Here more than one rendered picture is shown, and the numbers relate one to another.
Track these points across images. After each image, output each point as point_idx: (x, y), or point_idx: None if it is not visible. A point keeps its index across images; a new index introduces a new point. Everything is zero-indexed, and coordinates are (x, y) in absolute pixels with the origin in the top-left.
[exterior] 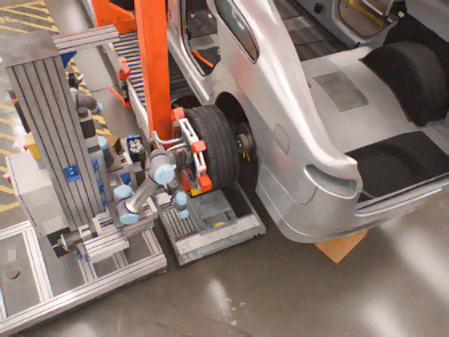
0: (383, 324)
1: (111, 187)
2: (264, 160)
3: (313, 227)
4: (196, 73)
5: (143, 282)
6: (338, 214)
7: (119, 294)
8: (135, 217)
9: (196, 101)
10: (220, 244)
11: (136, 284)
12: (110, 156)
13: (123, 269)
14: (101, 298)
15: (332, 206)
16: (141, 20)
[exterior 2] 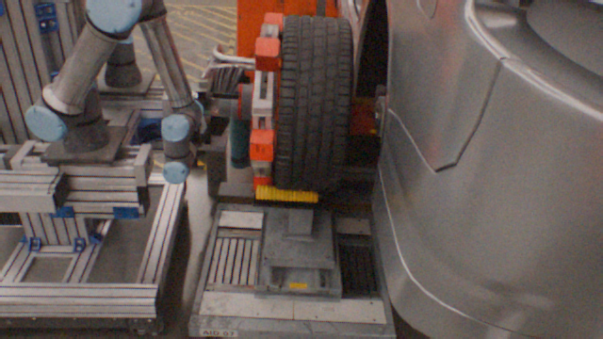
0: None
1: (110, 121)
2: (393, 94)
3: (472, 269)
4: (352, 21)
5: (105, 337)
6: (571, 217)
7: (55, 338)
8: (50, 118)
9: None
10: (284, 327)
11: (93, 335)
12: (131, 67)
13: (70, 285)
14: (21, 332)
15: (548, 166)
16: None
